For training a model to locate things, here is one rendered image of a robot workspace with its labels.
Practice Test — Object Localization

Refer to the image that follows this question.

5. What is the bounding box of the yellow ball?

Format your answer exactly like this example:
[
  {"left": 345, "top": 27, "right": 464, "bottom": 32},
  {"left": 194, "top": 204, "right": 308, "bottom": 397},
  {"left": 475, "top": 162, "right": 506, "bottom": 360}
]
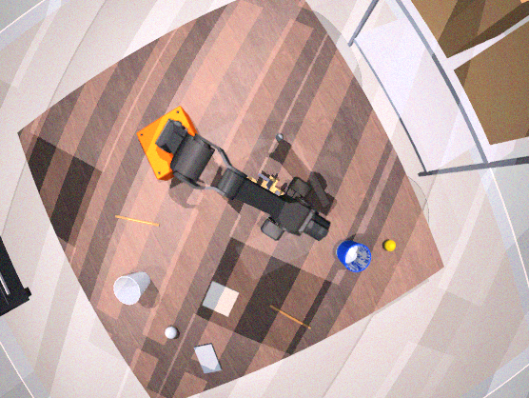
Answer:
[{"left": 384, "top": 240, "right": 396, "bottom": 251}]

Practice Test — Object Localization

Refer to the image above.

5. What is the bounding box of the white ball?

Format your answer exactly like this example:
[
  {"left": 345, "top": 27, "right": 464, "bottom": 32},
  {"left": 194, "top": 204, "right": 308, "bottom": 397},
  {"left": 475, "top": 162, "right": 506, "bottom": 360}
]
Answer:
[{"left": 165, "top": 327, "right": 177, "bottom": 339}]

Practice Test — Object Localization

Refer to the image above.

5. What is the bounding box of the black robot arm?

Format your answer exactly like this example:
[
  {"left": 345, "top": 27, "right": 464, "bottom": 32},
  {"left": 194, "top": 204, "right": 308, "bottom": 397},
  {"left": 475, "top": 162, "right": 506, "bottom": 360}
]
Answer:
[{"left": 155, "top": 118, "right": 330, "bottom": 241}]

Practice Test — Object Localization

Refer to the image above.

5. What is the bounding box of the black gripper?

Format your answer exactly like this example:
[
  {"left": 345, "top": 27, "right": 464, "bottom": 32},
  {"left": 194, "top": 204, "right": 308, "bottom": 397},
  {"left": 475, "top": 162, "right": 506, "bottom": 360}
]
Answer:
[{"left": 261, "top": 176, "right": 312, "bottom": 241}]

